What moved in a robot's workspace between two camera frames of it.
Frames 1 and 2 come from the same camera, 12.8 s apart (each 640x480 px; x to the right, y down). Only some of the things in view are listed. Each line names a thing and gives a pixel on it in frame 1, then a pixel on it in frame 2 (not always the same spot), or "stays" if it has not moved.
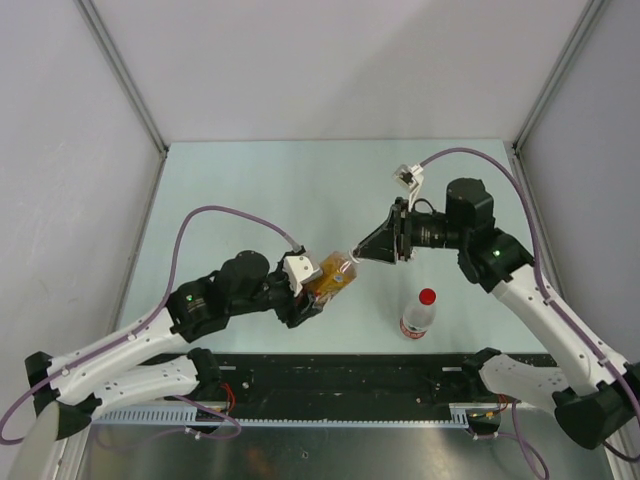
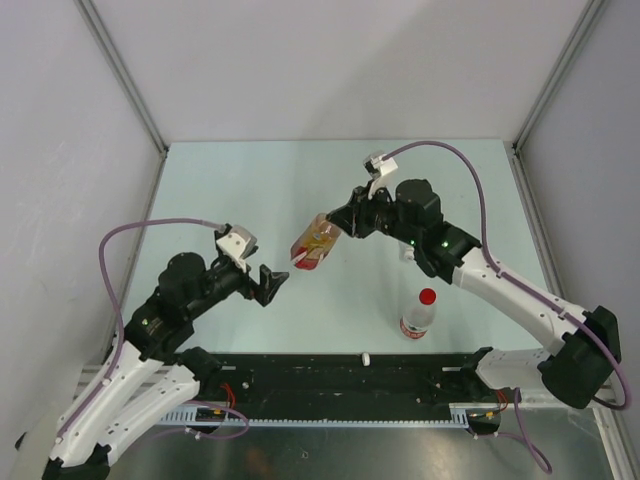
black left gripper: [293, 315] → [265, 289]
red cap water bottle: [418, 317] stays
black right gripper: [395, 235] → [354, 216]
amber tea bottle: [337, 273] → [314, 242]
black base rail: [361, 383] stays
